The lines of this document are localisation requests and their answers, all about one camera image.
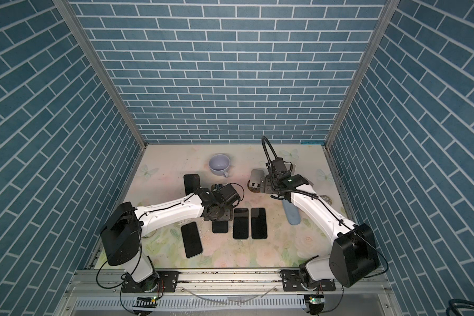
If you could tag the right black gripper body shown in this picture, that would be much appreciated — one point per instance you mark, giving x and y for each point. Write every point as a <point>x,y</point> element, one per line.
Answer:
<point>270,185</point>

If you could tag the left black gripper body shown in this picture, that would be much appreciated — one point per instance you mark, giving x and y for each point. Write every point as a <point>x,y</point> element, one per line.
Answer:
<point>226,214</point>

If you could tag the pink-edged black phone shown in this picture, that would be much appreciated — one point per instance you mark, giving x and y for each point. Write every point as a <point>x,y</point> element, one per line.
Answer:
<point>220,227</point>

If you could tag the green-edged black phone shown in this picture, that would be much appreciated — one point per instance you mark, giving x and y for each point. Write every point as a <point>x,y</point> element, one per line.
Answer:
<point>241,223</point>

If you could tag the black phone front stand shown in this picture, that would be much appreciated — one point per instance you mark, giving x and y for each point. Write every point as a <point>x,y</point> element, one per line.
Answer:
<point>191,240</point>

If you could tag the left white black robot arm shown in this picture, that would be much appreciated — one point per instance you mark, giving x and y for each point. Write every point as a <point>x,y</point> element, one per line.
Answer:
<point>122,234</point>

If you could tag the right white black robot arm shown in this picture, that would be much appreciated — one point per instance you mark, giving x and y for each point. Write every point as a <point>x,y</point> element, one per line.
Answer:
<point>353,254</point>

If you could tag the black round phone stand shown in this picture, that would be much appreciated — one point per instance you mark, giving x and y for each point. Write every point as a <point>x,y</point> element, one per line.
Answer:
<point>256,184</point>

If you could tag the blue glasses case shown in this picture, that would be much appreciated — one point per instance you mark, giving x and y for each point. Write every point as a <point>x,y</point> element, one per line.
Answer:
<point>292,213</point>

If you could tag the lavender ceramic mug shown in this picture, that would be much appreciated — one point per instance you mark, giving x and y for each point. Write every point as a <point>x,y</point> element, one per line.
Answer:
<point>219,165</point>

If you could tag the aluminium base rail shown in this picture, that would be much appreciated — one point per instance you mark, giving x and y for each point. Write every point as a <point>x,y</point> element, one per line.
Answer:
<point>257,291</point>

